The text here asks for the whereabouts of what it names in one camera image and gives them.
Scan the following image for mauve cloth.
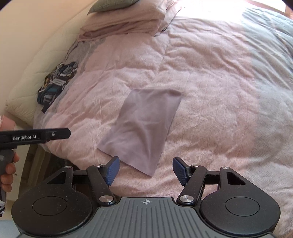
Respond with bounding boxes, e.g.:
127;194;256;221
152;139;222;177
97;89;182;176

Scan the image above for person's left hand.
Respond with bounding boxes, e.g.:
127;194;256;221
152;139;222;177
1;153;20;193

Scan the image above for striped patterned garment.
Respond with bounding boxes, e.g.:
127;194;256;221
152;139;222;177
37;62;78;113

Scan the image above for white mattress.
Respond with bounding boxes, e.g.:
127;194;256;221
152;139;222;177
5;1;94;127

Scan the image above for grey pillow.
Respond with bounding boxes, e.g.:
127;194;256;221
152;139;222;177
88;0;138;14

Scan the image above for pink pillow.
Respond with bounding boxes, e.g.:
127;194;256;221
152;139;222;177
78;1;181;41

